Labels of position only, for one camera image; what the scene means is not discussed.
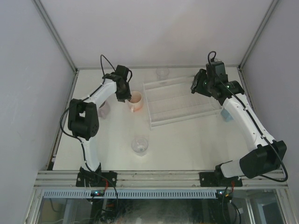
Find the left aluminium frame post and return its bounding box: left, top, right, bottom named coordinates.
left=32, top=0, right=78, bottom=74

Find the clear acrylic dish rack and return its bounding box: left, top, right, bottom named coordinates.
left=143, top=76, right=222, bottom=129

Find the aluminium front rail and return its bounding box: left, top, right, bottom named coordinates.
left=34, top=170, right=288, bottom=189

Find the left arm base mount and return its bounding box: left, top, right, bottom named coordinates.
left=76, top=167, right=117, bottom=187

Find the lilac ceramic mug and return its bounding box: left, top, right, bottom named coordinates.
left=98, top=101, right=110, bottom=119

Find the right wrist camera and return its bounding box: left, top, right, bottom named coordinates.
left=206, top=61, right=228, bottom=82

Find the clear glass near front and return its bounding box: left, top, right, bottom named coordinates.
left=131, top=137, right=149, bottom=156

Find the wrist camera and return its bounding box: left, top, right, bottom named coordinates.
left=206, top=61, right=228, bottom=82
left=115, top=65, right=129, bottom=79

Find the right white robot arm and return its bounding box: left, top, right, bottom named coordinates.
left=191, top=61, right=287, bottom=179

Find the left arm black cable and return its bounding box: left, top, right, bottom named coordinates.
left=59, top=54, right=133, bottom=140

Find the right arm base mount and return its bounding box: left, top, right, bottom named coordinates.
left=199, top=163, right=243, bottom=187

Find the right aluminium frame post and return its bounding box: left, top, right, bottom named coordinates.
left=238, top=0, right=281, bottom=70

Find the pink ceramic mug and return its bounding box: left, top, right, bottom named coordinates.
left=127, top=91, right=143, bottom=112

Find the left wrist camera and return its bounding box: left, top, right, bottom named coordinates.
left=115, top=65, right=129, bottom=79

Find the blue slotted cable duct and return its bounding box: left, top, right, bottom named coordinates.
left=43, top=189, right=217, bottom=199

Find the clear glass at back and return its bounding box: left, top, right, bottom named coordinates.
left=156, top=68, right=170, bottom=81

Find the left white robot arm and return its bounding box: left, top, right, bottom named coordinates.
left=67, top=65, right=133, bottom=172

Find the clear glass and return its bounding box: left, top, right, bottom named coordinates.
left=156, top=68, right=170, bottom=81
left=131, top=137, right=149, bottom=156

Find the aluminium frame post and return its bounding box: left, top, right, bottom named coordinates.
left=238, top=0, right=281, bottom=70
left=32, top=0, right=78, bottom=74

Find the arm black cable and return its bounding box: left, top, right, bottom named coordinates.
left=59, top=54, right=133, bottom=140
left=207, top=51, right=289, bottom=182

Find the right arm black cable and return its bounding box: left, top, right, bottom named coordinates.
left=207, top=51, right=289, bottom=182

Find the light blue mug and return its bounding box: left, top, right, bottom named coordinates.
left=221, top=108, right=233, bottom=122

